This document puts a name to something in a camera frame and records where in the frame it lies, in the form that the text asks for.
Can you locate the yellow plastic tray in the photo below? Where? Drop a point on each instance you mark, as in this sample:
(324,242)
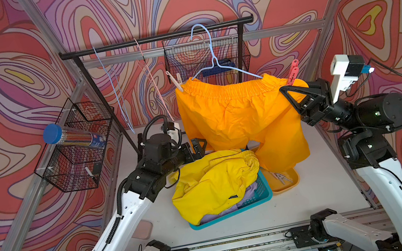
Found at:
(275,186)

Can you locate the beige clothespin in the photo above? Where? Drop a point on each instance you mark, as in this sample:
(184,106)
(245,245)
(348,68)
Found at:
(176,83)

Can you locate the red clothespin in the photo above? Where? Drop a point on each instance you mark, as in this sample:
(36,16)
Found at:
(293,72)

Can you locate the light blue wire hanger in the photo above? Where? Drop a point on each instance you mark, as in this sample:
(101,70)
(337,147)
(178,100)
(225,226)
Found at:
(116,93)

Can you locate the blue item in basket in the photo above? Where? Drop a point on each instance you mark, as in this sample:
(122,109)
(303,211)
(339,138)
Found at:
(217,70)

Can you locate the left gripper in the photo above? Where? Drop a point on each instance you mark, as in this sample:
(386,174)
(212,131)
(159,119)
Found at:
(198,153)

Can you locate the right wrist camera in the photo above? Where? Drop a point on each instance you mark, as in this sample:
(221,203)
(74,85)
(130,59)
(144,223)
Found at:
(346,69)

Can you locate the pink flat case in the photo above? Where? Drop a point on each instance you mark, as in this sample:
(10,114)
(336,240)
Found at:
(143,230)

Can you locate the lilac shorts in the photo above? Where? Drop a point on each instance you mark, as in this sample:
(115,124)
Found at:
(250,194)

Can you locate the orange shorts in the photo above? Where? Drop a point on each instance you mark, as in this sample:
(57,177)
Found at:
(229,117)

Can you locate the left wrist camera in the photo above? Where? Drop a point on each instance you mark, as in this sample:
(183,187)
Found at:
(172,130)

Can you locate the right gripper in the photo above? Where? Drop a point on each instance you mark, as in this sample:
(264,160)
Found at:
(317,111)

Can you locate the black wire basket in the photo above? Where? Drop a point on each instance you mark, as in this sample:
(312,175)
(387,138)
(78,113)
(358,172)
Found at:
(185,57)
(76,168)

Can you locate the black wire basket back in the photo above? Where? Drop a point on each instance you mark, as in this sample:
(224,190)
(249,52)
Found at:
(185,57)

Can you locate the black wire basket left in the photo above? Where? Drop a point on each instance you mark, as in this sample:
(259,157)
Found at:
(76,168)

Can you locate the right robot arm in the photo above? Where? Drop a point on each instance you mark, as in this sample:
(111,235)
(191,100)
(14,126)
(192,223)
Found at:
(364,147)

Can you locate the yellow shorts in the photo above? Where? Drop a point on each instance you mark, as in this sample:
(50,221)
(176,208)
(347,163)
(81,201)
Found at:
(214,183)

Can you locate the blue capped pencil tube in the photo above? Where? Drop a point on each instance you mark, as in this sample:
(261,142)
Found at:
(57,135)

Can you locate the grey clothespin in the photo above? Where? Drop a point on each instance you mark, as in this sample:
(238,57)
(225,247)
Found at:
(282,178)

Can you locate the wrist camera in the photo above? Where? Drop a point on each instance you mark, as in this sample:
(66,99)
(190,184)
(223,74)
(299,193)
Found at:
(172,130)
(346,69)

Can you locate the teal plastic basket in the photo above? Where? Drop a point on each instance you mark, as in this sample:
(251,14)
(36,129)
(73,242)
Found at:
(261,195)

